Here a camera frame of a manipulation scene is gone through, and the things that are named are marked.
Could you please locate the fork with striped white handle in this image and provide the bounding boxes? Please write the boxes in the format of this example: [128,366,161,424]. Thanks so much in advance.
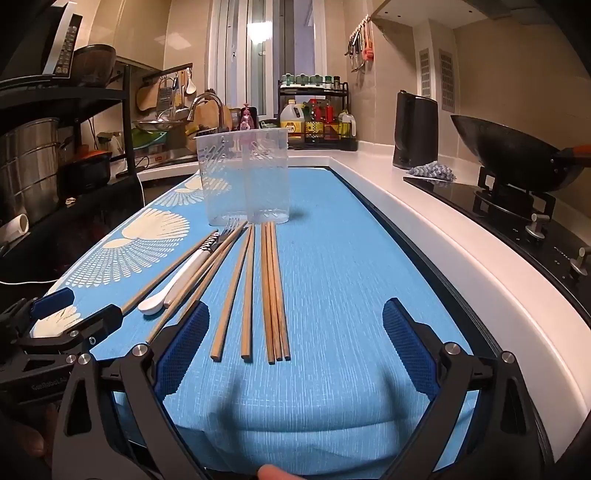
[164,219,241,308]

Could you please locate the chrome kitchen faucet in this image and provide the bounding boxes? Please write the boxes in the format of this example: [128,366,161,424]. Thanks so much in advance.
[187,92,232,134]

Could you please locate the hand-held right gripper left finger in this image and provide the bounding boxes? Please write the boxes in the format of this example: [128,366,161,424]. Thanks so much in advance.
[52,300,213,480]

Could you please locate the stainless steel bowl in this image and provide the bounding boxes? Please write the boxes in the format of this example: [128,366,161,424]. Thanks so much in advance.
[133,117,183,132]

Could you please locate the red sauce bottle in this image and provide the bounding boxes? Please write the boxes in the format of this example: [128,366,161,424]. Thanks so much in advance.
[322,99,337,139]

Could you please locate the white framed window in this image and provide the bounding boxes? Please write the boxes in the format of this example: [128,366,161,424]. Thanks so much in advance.
[210,0,328,127]

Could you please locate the black electric kettle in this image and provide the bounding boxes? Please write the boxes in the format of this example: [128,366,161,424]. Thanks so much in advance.
[392,90,438,171]

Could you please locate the black burner grate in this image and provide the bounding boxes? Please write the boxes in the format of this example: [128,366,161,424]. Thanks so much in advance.
[473,166,557,222]

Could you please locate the white wall cabinet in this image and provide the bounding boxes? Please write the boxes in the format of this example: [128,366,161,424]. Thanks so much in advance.
[370,0,490,33]

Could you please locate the blue shell-pattern placemat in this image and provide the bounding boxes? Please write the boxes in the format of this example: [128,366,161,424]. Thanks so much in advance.
[30,166,504,480]

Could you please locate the person's left hand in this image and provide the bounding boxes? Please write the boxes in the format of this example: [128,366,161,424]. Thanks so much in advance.
[0,406,58,469]

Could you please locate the dark sauce bottle yellow label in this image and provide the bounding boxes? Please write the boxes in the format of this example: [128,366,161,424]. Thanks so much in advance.
[305,99,322,141]

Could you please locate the grey range hood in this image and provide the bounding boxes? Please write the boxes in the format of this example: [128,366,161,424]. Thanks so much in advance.
[466,0,568,26]

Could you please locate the white ceramic spoon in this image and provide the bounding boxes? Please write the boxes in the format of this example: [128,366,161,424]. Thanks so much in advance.
[137,244,211,316]

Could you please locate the black glass gas cooktop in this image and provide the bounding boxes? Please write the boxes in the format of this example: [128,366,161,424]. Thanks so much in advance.
[403,173,591,324]

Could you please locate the black spice rack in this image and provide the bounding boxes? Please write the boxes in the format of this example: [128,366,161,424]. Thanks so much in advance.
[278,79,358,152]

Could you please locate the black metal shelf rack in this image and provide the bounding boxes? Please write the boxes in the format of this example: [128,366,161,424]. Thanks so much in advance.
[0,58,144,217]

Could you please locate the white pipe piece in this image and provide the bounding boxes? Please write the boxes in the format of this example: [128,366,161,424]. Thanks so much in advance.
[0,215,31,245]

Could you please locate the black microwave oven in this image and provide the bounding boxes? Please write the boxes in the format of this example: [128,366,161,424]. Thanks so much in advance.
[0,0,84,81]

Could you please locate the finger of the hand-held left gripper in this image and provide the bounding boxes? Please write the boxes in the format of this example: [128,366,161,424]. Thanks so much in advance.
[9,302,124,365]
[0,287,76,342]

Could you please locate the dark hanging kitchen tools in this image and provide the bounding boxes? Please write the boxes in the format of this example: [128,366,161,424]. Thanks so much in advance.
[344,28,365,72]

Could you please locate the grey wall vent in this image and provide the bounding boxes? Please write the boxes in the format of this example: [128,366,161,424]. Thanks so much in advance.
[438,48,455,113]
[419,47,432,99]

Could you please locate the wall socket with plug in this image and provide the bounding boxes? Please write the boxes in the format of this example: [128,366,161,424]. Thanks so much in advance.
[97,131,123,153]

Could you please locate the clear plastic utensil holder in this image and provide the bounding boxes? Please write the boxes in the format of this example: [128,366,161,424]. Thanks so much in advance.
[195,128,291,225]

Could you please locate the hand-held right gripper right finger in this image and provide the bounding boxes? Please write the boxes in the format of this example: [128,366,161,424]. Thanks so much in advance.
[382,298,555,480]

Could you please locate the black pot with orange lid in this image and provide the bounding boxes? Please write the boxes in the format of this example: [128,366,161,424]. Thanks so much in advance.
[58,148,114,195]

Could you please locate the metal stove knob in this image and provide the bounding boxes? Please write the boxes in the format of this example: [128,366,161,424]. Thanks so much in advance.
[570,247,591,278]
[526,213,551,241]

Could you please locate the blue knitted dishcloth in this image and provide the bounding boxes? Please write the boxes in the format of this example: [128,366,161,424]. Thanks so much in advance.
[406,162,458,183]

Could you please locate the person's right hand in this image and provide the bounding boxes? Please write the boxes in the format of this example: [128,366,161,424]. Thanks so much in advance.
[257,464,296,480]

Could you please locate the dark brown bowl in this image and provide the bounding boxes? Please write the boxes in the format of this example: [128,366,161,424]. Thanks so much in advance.
[73,44,117,88]

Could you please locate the stainless steel stockpot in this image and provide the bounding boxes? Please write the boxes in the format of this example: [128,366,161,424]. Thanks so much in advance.
[0,117,61,227]

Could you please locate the black hook rail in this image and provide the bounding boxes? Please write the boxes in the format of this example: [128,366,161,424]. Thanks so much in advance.
[141,63,193,83]

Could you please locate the black wok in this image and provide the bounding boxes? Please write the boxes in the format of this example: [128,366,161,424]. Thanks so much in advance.
[450,114,591,193]

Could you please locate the large yellow oil jug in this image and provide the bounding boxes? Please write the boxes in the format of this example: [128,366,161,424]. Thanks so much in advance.
[280,99,305,139]

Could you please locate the row of spice jars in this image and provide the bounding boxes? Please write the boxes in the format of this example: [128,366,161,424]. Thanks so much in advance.
[281,72,343,89]

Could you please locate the green plastic basin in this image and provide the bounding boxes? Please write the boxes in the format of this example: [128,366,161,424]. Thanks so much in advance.
[131,129,169,148]

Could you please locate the light wooden hanging board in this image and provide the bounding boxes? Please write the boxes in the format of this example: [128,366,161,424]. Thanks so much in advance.
[135,82,160,112]

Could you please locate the round wooden cutting board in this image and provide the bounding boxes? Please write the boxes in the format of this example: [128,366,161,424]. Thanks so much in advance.
[185,99,232,153]

